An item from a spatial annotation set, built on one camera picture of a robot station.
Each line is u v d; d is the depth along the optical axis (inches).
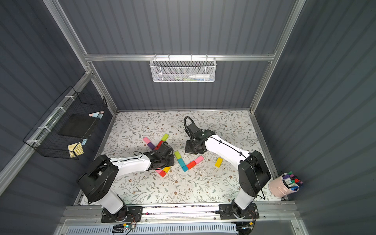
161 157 28.1
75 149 23.9
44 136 24.7
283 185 28.3
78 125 29.6
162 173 34.1
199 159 36.8
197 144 23.9
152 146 39.1
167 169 34.4
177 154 36.9
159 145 39.5
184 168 35.0
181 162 36.1
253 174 18.6
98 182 18.0
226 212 28.7
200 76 35.0
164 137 41.3
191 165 35.8
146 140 40.2
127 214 27.9
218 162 35.9
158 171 34.2
